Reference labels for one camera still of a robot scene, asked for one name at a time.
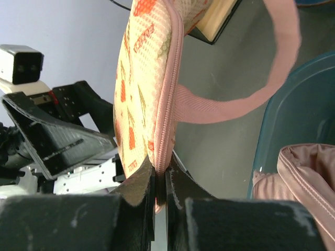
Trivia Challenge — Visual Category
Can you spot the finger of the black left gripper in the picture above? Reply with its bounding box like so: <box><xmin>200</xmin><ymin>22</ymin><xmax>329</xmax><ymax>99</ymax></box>
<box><xmin>2</xmin><ymin>92</ymin><xmax>116</xmax><ymax>179</ymax></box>

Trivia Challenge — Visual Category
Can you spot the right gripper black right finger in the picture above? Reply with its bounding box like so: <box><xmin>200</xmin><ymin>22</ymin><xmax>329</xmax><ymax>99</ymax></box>
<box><xmin>165</xmin><ymin>156</ymin><xmax>326</xmax><ymax>250</ymax></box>

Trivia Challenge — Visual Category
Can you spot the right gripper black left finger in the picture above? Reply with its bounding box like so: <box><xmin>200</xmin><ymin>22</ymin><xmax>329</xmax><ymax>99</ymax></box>
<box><xmin>1</xmin><ymin>159</ymin><xmax>154</xmax><ymax>250</ymax></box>

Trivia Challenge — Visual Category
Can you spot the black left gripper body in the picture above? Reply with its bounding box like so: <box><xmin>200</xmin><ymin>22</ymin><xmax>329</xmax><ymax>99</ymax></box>
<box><xmin>31</xmin><ymin>81</ymin><xmax>115</xmax><ymax>138</ymax></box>

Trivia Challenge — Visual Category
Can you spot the floral mesh laundry bag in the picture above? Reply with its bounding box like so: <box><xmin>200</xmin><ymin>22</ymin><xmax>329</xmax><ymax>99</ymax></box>
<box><xmin>113</xmin><ymin>0</ymin><xmax>302</xmax><ymax>213</ymax></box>

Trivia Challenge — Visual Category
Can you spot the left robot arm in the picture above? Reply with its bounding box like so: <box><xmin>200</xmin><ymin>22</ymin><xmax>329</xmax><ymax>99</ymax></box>
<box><xmin>1</xmin><ymin>80</ymin><xmax>124</xmax><ymax>199</ymax></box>

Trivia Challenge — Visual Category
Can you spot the pink bra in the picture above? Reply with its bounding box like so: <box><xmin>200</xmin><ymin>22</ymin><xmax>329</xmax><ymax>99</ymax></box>
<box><xmin>252</xmin><ymin>144</ymin><xmax>334</xmax><ymax>250</ymax></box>

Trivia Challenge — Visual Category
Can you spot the teal plastic basin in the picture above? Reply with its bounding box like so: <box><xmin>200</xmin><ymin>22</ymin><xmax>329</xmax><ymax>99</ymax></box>
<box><xmin>247</xmin><ymin>51</ymin><xmax>335</xmax><ymax>200</ymax></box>

